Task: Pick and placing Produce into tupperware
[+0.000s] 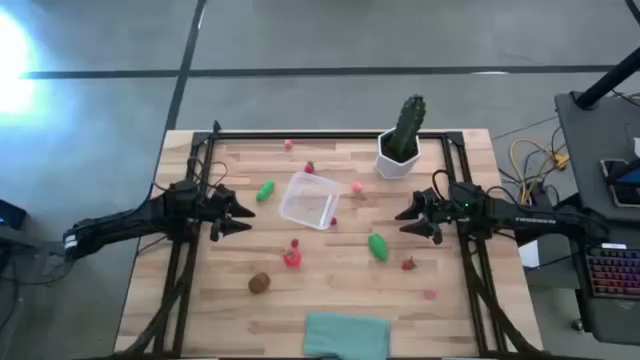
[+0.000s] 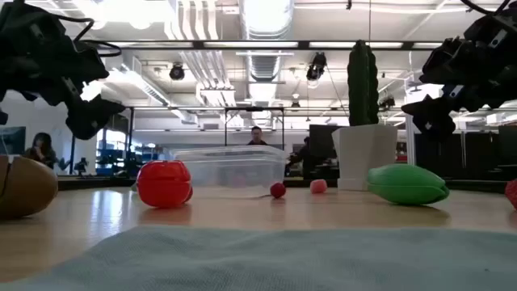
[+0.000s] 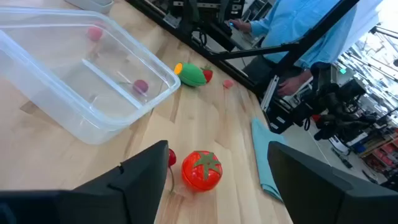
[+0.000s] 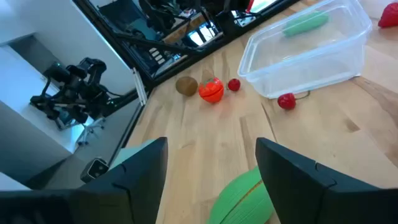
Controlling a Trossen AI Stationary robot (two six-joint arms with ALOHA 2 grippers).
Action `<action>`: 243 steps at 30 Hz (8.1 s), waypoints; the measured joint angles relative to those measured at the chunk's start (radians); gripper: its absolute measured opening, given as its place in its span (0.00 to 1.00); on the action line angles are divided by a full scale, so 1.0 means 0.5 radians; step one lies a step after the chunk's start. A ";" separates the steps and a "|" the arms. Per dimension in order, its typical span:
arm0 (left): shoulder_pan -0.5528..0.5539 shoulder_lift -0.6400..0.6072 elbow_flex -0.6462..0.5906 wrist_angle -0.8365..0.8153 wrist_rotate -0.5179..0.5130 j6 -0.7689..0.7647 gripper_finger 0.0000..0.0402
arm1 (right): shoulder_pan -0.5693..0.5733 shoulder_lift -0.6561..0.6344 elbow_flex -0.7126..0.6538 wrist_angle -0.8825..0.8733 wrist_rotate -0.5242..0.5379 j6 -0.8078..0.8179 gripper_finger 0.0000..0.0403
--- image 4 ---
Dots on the brown toy kiwi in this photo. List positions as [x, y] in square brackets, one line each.
[186, 86]

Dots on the green toy corn husk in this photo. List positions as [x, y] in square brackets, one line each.
[239, 202]

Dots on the white office chair base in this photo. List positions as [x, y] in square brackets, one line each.
[90, 130]

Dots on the red toy tomato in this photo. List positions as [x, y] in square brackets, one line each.
[211, 91]

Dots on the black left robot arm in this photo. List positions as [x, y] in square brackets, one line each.
[77, 90]

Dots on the clear plastic tupperware container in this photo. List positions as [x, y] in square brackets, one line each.
[311, 71]

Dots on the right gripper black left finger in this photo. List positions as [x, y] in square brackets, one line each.
[124, 199]

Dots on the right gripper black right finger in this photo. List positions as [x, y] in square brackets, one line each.
[311, 199]

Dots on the green toy cucumber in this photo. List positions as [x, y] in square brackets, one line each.
[304, 24]

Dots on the red cherry with green stem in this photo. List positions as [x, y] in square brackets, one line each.
[286, 101]
[234, 85]

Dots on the red toy strawberry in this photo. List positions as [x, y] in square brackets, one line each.
[390, 15]

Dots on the small black table-level camera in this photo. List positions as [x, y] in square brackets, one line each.
[94, 169]

